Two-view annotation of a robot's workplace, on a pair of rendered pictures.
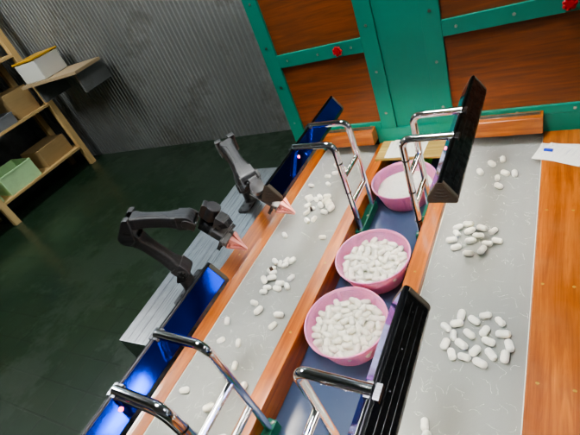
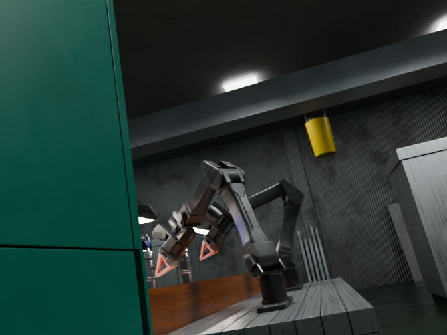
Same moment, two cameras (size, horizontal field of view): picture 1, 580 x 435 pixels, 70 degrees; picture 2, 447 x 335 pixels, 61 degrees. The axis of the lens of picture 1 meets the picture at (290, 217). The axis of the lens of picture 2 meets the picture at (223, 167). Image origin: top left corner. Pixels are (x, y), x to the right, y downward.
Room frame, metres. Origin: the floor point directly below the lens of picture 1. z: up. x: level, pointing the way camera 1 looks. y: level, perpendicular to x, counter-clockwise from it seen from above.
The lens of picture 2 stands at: (2.79, -0.36, 0.76)
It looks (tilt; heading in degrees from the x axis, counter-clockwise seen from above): 16 degrees up; 154
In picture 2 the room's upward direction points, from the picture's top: 11 degrees counter-clockwise
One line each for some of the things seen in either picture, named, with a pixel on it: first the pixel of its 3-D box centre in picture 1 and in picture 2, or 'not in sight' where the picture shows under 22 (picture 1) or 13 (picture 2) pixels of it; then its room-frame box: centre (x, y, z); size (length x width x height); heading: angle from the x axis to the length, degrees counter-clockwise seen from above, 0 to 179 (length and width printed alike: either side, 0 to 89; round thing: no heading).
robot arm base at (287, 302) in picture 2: (249, 194); (273, 290); (1.91, 0.15, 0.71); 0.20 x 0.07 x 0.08; 142
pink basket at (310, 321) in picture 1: (349, 329); not in sight; (0.85, -0.02, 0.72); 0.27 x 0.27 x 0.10
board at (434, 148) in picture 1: (414, 148); not in sight; (1.56, -0.64, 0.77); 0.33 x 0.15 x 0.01; 49
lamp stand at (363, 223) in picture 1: (336, 180); not in sight; (1.40, -0.23, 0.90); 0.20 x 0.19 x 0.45; 139
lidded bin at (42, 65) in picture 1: (40, 66); not in sight; (5.40, 1.85, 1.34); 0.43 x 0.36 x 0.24; 52
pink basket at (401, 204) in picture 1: (405, 187); not in sight; (1.40, -0.49, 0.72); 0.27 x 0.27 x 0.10
